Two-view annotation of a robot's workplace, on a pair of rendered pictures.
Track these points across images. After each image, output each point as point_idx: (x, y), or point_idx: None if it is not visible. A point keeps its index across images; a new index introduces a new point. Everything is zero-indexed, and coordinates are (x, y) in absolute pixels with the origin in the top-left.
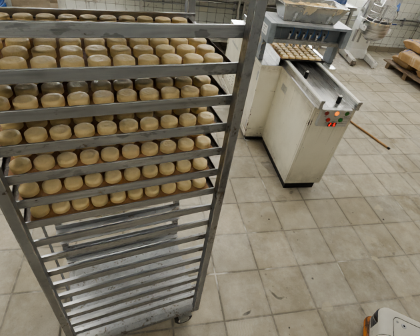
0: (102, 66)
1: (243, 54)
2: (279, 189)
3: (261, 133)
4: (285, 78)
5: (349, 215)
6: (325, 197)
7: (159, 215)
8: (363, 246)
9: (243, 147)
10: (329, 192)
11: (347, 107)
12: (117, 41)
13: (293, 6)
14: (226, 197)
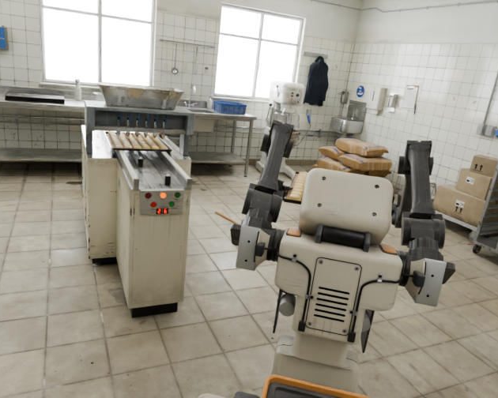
0: None
1: None
2: (125, 321)
3: (114, 253)
4: (118, 170)
5: (223, 340)
6: (193, 321)
7: None
8: (233, 377)
9: (86, 275)
10: (201, 314)
11: (178, 188)
12: None
13: (111, 88)
14: (29, 342)
